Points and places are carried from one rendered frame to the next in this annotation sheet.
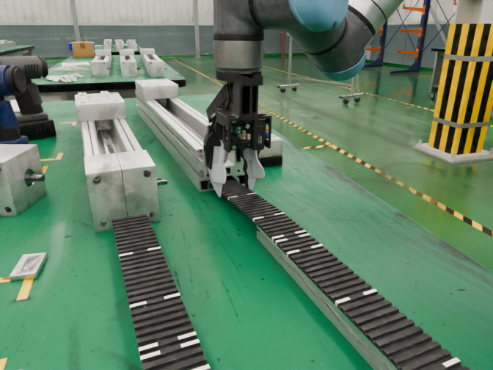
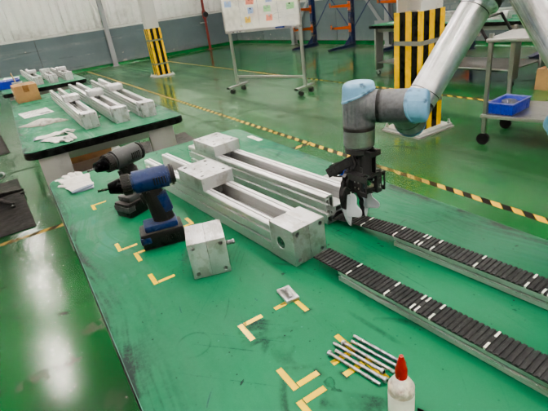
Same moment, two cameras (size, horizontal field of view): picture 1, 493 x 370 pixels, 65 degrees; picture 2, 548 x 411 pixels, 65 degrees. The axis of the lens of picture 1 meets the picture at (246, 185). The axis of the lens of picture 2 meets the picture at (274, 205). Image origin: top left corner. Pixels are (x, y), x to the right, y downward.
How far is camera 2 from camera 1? 0.60 m
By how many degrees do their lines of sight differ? 11
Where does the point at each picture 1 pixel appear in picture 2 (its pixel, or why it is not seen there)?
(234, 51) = (364, 138)
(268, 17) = (388, 119)
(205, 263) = (381, 267)
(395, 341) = (509, 275)
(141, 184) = (317, 230)
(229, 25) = (360, 124)
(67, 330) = (351, 315)
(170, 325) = (412, 295)
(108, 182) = (302, 233)
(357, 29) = not seen: hidden behind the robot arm
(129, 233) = (333, 260)
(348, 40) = not seen: hidden behind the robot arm
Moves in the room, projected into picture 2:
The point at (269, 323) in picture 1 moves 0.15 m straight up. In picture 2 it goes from (441, 285) to (444, 222)
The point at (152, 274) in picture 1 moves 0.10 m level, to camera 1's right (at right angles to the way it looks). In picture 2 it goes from (375, 278) to (418, 266)
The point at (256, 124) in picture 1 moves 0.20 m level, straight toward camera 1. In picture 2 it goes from (377, 177) to (422, 210)
